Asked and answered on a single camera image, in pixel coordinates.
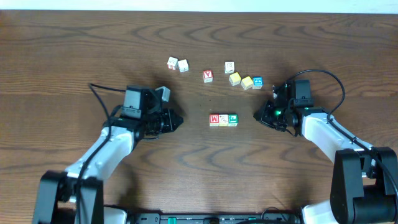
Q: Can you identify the green picture block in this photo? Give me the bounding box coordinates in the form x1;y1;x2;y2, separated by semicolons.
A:
228;114;239;126

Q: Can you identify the red M letter block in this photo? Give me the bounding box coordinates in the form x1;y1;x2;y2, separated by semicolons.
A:
209;114;220;126

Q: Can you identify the cream picture block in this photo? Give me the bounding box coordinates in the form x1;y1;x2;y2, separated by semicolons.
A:
218;114;229;126

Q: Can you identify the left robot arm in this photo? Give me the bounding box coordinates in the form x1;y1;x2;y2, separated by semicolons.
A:
32;85;183;223

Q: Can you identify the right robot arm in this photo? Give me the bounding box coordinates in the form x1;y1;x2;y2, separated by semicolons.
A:
254;80;397;223

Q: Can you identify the blue picture block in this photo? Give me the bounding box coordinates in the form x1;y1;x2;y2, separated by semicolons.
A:
252;77;264;90

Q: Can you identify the yellow block right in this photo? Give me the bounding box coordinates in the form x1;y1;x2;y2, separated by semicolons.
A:
241;76;254;90

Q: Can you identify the yellow block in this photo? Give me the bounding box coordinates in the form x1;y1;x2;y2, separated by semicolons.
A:
229;72;242;86
241;76;254;90

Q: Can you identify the yellow block left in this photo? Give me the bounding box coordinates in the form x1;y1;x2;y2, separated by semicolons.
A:
229;72;242;86

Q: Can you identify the red A letter block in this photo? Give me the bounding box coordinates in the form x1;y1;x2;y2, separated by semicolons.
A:
202;70;213;83

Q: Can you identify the white block red side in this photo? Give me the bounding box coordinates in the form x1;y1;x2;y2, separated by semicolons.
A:
167;57;178;70

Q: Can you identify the white B letter block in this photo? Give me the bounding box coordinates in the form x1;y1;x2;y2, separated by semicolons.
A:
224;62;235;74

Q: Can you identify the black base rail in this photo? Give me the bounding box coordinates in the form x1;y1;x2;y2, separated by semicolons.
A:
104;212;302;224

